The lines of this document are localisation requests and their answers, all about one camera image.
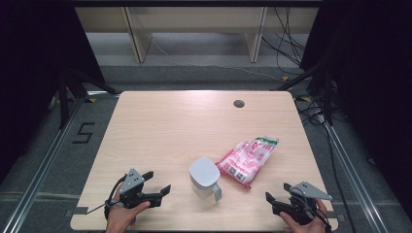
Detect black metal stand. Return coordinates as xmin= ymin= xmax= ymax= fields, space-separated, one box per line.
xmin=57 ymin=67 xmax=120 ymax=130
xmin=271 ymin=62 xmax=334 ymax=125

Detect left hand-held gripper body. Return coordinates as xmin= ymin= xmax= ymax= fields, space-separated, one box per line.
xmin=120 ymin=168 xmax=163 ymax=210

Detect person's right hand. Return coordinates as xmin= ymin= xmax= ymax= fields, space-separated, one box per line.
xmin=279 ymin=197 xmax=328 ymax=233

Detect person's left hand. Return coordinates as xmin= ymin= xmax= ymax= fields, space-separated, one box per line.
xmin=105 ymin=183 xmax=152 ymax=233

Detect bundle of black hanging cables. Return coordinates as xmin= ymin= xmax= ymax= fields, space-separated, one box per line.
xmin=261 ymin=7 xmax=307 ymax=76

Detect clear jar with white lid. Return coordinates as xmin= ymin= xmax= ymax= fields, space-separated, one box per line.
xmin=189 ymin=156 xmax=223 ymax=203

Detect pink and white plastic bag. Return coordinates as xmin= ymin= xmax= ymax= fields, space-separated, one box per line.
xmin=215 ymin=136 xmax=280 ymax=189

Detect black curtain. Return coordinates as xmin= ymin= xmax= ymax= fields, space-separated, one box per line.
xmin=0 ymin=0 xmax=106 ymax=183
xmin=300 ymin=0 xmax=412 ymax=221

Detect aluminium floor rail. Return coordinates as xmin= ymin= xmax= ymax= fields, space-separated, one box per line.
xmin=324 ymin=122 xmax=390 ymax=233
xmin=1 ymin=93 xmax=86 ymax=233

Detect black table bracket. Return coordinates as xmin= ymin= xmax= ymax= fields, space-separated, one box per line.
xmin=325 ymin=210 xmax=345 ymax=223
xmin=64 ymin=206 xmax=89 ymax=217

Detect right hand-held gripper black cable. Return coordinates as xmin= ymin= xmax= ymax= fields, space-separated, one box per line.
xmin=302 ymin=198 xmax=333 ymax=233

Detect black floor cables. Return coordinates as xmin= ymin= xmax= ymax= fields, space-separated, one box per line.
xmin=295 ymin=96 xmax=358 ymax=233

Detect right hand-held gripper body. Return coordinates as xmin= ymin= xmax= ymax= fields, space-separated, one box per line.
xmin=272 ymin=181 xmax=333 ymax=225

